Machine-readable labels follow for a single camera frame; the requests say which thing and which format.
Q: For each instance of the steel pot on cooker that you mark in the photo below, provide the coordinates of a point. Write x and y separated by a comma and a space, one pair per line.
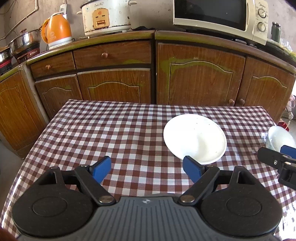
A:
26, 45

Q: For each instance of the white ceramic bowl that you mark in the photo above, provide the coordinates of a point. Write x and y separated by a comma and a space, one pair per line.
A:
196, 136

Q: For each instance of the cream microwave oven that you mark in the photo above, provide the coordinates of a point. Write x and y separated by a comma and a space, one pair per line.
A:
244, 19

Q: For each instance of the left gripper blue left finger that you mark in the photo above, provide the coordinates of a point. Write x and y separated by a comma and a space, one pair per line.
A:
90, 178

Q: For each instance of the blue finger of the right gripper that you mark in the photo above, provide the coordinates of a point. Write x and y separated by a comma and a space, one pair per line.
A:
288, 151

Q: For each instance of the white rice cooker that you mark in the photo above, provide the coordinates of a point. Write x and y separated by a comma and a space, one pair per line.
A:
106, 16

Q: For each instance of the wooden kitchen cabinet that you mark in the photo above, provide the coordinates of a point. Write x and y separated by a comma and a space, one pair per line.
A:
161, 67

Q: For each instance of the green thermos bottle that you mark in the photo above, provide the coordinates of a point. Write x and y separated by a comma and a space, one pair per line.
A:
275, 32

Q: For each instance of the red paper bag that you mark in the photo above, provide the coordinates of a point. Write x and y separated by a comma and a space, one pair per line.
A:
283, 125

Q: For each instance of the orange electric kettle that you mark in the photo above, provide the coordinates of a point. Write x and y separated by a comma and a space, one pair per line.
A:
56, 31

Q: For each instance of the blue patterned porcelain bowl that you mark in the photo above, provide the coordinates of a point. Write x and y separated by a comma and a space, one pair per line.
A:
278, 137

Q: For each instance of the brown checkered tablecloth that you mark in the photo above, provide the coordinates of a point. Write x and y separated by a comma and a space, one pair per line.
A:
131, 134

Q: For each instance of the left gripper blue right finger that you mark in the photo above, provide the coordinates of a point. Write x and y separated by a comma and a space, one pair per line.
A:
203, 178

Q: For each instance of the lidded steel pot left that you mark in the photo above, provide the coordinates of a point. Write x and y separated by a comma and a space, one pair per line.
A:
5, 59

